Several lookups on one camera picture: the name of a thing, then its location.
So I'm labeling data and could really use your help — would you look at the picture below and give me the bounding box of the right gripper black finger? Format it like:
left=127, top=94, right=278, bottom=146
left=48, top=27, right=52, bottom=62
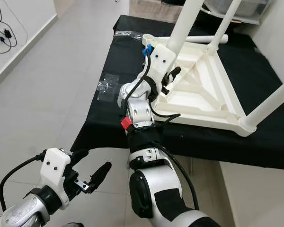
left=163, top=66, right=181, bottom=89

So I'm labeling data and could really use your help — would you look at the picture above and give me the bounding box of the white plastic children table top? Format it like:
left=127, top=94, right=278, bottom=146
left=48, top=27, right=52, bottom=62
left=140, top=33, right=256, bottom=138

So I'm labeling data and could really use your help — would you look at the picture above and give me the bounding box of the black tablecloth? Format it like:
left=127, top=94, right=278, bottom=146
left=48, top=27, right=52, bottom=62
left=70, top=15, right=284, bottom=172

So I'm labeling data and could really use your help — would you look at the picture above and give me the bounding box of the crumpled clear plastic sheet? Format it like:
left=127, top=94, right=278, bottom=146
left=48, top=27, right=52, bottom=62
left=97, top=73, right=121, bottom=101

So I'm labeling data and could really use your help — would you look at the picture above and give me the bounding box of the checked cloth covered bench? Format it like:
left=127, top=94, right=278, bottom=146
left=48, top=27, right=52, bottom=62
left=129, top=0, right=180, bottom=22

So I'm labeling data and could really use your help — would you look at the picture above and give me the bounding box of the clear plastic storage box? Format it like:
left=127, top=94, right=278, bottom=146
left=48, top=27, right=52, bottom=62
left=204, top=0, right=269, bottom=24

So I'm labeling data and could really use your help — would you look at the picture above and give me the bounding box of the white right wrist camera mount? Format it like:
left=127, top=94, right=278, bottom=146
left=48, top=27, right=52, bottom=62
left=142, top=45, right=177, bottom=93

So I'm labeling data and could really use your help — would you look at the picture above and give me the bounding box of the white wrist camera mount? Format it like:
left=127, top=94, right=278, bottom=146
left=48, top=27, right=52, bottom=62
left=42, top=148, right=71, bottom=209
left=142, top=45, right=177, bottom=93

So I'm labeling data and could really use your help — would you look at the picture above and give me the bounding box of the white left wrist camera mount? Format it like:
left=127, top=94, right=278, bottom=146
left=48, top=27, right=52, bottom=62
left=42, top=148, right=71, bottom=209

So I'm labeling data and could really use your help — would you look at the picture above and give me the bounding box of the black hanging wall cable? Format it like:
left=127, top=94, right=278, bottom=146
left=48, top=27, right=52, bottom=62
left=0, top=0, right=29, bottom=53

